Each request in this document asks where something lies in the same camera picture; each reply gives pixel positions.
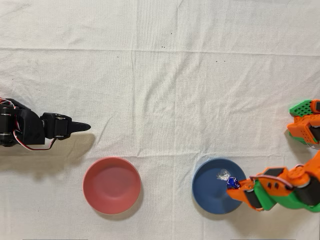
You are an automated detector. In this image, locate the blue candy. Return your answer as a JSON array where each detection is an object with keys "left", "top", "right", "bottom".
[{"left": 216, "top": 168, "right": 242, "bottom": 191}]

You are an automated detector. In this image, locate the blue bowl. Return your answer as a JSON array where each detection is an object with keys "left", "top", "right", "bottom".
[{"left": 191, "top": 157, "right": 248, "bottom": 215}]

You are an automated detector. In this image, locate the pink bowl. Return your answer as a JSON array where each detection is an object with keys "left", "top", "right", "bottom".
[{"left": 82, "top": 156, "right": 142, "bottom": 215}]

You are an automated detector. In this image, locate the white tablecloth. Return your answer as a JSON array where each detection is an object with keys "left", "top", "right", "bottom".
[{"left": 0, "top": 0, "right": 320, "bottom": 240}]

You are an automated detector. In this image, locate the orange arm servo cable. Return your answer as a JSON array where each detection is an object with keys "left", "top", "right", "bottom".
[{"left": 249, "top": 174, "right": 295, "bottom": 191}]

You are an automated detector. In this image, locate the black arm servo cable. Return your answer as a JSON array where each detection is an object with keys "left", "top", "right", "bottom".
[{"left": 13, "top": 129, "right": 58, "bottom": 151}]

